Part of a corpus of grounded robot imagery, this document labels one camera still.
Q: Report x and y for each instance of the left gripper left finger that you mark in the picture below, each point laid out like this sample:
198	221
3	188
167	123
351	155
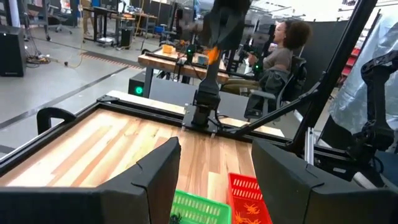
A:
124	202

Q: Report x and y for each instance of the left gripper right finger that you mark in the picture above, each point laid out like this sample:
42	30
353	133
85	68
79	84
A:
311	202

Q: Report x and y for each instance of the black Halloween decoration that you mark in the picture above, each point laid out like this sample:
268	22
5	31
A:
175	218

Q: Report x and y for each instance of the black idle robot arm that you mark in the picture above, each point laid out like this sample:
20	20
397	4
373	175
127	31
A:
374	118

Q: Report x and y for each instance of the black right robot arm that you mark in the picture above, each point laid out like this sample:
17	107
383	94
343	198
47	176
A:
207	90

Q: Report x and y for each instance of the small teal cup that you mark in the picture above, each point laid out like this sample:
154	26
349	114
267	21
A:
202	59

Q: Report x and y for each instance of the person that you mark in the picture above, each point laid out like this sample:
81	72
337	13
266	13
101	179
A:
87	18
280	59

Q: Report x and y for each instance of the small orange box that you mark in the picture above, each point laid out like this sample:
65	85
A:
168	48

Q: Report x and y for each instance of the red plastic basket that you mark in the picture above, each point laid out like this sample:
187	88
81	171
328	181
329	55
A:
245	193

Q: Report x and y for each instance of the blue bin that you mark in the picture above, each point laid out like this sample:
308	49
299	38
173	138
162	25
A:
158	29

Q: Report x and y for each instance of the black cabinet row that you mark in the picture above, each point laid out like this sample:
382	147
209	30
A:
155	11

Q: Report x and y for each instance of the wooden top desk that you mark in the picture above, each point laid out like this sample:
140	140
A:
168	63

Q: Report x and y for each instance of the green plastic basket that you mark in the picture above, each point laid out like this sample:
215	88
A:
202	211

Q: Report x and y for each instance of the black office chair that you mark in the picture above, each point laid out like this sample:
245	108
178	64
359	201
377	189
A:
292	84

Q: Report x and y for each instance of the black diagonal brace strut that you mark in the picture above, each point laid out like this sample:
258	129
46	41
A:
280	109

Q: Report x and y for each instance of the black partition panel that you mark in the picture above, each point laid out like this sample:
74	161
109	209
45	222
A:
323	53

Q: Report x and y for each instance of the black computer tower green lights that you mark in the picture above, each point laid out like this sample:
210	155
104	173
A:
136	87

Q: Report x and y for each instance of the black table clamp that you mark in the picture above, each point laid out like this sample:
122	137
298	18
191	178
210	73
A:
46	116

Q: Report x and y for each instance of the black gantry strut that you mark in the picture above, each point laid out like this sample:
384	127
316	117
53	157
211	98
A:
339	59

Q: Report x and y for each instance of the clear plastic sheet cover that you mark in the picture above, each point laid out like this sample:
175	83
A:
357	87

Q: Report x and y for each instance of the black standing desk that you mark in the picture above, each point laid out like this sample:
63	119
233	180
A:
102	18

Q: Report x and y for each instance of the grey rolling office chair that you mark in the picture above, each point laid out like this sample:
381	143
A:
57	17

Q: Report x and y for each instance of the plain black computer tower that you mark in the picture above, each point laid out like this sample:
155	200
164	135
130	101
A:
12	51

